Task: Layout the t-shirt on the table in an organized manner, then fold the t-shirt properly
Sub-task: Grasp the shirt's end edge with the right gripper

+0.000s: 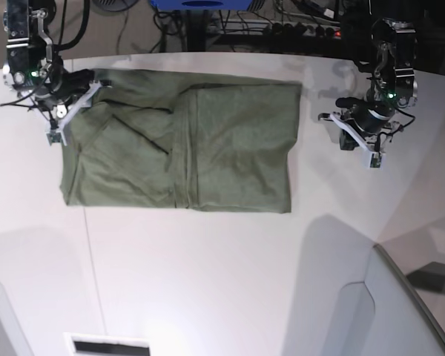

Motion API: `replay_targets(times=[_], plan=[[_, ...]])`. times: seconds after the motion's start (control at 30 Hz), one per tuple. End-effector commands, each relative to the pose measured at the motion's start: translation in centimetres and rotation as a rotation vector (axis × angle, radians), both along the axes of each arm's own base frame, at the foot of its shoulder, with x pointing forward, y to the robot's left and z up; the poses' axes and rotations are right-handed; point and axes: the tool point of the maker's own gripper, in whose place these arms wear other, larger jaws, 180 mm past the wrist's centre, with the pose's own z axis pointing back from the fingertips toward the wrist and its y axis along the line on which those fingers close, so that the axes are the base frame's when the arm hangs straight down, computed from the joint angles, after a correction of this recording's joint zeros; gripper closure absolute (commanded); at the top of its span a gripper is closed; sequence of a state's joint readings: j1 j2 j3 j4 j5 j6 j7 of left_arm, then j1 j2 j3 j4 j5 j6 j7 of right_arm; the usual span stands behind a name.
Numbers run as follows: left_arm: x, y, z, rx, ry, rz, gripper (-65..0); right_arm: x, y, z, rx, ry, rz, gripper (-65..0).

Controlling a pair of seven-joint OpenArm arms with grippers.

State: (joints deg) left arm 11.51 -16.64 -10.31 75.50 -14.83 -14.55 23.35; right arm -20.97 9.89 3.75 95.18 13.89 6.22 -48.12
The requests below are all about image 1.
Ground blue box with oval hole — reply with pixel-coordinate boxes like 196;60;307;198
150;0;252;11

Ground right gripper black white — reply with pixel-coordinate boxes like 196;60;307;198
30;69;111;145

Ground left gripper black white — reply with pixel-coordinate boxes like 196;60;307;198
318;97;403;169

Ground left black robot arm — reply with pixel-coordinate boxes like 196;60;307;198
319;1;445;168

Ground white panel left corner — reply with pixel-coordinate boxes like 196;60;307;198
0;283;33;355

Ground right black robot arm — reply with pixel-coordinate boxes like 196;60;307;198
1;0;111;145

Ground black table leg post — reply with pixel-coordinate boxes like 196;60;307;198
185;10;210;52

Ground white curved panel right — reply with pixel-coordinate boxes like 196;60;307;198
323;245;445;355

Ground olive green t-shirt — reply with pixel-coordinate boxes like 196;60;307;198
60;69;302;214

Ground black power strip red light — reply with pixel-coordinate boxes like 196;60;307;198
266;21;352;39

